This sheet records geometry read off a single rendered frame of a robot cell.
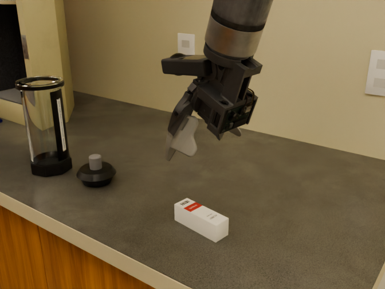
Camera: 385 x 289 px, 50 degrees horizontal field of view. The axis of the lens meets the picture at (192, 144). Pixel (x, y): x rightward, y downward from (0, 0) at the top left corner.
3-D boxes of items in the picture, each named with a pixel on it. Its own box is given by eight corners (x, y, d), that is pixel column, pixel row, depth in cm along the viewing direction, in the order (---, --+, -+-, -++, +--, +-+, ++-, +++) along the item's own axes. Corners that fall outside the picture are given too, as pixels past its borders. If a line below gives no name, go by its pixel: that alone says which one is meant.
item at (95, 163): (124, 176, 100) (122, 151, 98) (103, 193, 92) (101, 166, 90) (91, 170, 103) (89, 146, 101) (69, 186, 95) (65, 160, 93)
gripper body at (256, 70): (213, 140, 61) (235, 71, 54) (178, 109, 66) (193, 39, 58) (248, 127, 66) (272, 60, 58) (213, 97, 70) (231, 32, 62)
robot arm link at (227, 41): (199, 10, 55) (240, 3, 60) (192, 40, 58) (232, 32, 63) (237, 35, 52) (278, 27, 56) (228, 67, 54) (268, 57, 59)
